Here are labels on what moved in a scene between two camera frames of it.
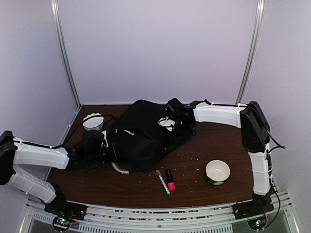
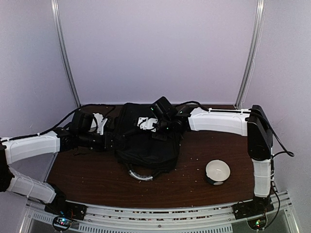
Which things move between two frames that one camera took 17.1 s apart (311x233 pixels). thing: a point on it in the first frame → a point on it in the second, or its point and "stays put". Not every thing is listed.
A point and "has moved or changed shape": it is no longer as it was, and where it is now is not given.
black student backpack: (137, 141) has moved or changed shape
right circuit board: (258, 224) stays put
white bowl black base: (217, 171) stays put
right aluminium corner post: (250, 57) stays put
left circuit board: (61, 223) stays put
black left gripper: (112, 158) → (107, 142)
